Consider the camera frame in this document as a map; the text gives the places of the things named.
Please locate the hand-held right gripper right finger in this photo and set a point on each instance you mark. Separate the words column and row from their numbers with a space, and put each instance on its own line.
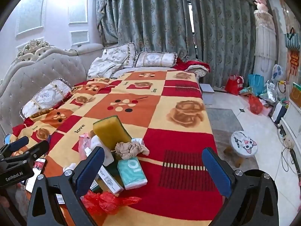
column 216, row 171

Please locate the white blue yellow medicine box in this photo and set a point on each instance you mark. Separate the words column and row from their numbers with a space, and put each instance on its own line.
column 110, row 180

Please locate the square embroidered cushion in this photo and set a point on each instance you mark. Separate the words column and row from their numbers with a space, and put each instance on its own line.
column 120, row 54

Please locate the red quilt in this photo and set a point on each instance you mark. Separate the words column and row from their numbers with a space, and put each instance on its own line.
column 197, row 65

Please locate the smartphone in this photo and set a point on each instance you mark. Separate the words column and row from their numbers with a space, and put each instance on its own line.
column 40, row 166

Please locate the striped tote bag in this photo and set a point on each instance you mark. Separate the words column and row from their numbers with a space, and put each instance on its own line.
column 291, row 41

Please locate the white cabinet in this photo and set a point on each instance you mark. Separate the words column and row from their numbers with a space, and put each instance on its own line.
column 291, row 122

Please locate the crumpled red plastic bag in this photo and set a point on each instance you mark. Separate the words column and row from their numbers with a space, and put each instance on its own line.
column 105, row 202

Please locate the silver foil bag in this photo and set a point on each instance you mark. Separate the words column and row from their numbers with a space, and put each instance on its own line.
column 272, row 91

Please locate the printed checkered blanket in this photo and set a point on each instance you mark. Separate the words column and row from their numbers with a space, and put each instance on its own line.
column 178, row 143

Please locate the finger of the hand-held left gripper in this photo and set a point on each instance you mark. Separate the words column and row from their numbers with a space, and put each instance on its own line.
column 35, row 150
column 16, row 144

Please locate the red wall hanging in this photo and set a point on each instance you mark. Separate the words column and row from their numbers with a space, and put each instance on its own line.
column 295, row 61

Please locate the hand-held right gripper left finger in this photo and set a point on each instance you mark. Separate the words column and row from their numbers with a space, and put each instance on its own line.
column 88, row 169

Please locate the yellow sponge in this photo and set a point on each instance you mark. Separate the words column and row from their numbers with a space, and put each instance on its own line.
column 109, row 128

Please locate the red gift bag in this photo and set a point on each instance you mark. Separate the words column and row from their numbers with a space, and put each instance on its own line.
column 235, row 84

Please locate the white cardboard box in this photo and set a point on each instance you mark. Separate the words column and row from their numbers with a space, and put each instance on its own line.
column 207, row 89

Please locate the pink packet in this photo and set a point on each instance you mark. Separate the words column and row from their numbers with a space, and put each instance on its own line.
column 84, row 143

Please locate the teal gift bag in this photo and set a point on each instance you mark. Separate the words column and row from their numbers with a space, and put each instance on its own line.
column 256, row 83

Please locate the white folded quilt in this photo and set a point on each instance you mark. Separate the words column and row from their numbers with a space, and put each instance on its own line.
column 101, row 69

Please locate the grey rug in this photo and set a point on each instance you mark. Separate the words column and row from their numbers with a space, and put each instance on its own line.
column 221, row 122

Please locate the teal tissue pack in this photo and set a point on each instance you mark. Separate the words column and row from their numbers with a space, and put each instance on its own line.
column 131, row 173

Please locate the knotted red plastic bag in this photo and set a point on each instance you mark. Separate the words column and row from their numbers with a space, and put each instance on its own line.
column 255, row 106

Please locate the grey tufted headboard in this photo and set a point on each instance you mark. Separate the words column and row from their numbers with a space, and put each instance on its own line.
column 35, row 75

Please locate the cat print stool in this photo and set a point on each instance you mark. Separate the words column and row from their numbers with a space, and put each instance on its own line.
column 243, row 142

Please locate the lace covered air conditioner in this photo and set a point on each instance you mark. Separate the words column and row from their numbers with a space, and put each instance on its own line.
column 265, row 40

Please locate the pink plush toy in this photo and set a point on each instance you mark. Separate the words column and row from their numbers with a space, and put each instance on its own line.
column 261, row 1

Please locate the white bottle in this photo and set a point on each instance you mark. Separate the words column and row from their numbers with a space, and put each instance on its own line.
column 107, row 156

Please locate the crumpled beige paper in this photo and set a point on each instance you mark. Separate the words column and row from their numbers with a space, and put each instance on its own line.
column 128, row 149

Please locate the white blue printed bag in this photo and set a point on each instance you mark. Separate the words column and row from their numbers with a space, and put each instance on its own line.
column 278, row 73

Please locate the embroidered bolster pillow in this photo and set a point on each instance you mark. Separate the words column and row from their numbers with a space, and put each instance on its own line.
column 155, row 59
column 44, row 97

